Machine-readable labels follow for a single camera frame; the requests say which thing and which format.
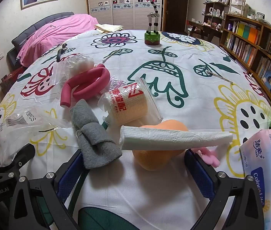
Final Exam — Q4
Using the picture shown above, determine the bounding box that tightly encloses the clear barcode plastic bag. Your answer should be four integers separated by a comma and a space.
0, 106, 71, 167

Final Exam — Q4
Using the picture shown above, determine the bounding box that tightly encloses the grey felt cloth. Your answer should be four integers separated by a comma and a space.
70, 99, 122, 170

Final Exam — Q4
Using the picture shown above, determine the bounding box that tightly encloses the white paper towel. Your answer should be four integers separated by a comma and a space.
119, 126, 233, 151

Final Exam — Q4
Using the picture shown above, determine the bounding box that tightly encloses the orange makeup sponge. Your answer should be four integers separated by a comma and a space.
132, 119, 189, 171

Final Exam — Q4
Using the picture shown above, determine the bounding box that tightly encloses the pink foam tube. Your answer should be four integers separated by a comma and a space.
60, 64, 111, 108

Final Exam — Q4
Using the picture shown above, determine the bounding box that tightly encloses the cotton swabs plastic bag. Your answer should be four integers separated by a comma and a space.
54, 53, 95, 85

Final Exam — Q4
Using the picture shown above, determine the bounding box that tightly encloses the pink flower sponge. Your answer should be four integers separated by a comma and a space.
192, 147, 220, 168

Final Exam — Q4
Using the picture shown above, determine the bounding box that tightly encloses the red box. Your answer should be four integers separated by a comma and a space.
0, 66, 26, 94

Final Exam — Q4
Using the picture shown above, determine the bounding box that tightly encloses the floral bed sheet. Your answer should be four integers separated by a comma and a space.
0, 30, 271, 229

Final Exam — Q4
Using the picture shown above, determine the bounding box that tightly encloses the dark bed headboard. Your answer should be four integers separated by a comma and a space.
7, 12, 74, 71

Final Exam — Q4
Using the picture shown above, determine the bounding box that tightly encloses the wooden cotton swab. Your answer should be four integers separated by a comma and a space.
206, 71, 234, 85

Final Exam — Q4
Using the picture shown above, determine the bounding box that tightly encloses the wooden bookshelf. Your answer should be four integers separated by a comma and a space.
201, 1, 271, 107

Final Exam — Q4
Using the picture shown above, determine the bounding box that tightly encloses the pink blanket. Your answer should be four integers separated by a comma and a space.
17, 14, 98, 67

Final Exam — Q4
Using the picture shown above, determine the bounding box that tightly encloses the folded cream towel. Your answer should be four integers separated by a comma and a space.
94, 24, 124, 33

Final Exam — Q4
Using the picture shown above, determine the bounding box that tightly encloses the wooden desk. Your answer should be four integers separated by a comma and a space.
186, 20, 222, 42

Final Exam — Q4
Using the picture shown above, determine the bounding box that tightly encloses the striped giraffe toy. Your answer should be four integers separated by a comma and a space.
144, 0, 160, 46

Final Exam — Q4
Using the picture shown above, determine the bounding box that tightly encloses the white sliding wardrobe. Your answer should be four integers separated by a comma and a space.
87, 0, 163, 30

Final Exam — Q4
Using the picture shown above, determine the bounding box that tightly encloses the dark wooden door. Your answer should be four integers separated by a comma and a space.
162, 0, 189, 34

